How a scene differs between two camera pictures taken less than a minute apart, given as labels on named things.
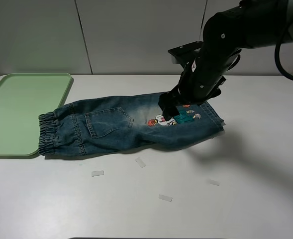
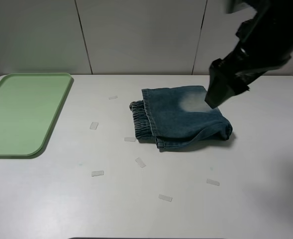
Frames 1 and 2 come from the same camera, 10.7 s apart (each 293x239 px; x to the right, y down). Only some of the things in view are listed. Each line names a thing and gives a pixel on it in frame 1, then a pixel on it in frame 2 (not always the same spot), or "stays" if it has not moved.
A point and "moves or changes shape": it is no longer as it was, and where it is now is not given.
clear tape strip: (140, 162) stays
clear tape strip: (97, 173) stays
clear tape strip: (166, 198) stays
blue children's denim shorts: (122, 125) moves or changes shape
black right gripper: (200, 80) -> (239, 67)
